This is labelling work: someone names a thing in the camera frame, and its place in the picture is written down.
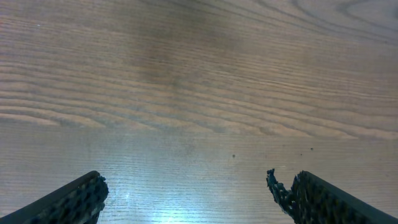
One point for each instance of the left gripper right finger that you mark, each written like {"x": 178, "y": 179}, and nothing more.
{"x": 314, "y": 200}

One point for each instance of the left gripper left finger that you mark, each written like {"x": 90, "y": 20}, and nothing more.
{"x": 79, "y": 202}

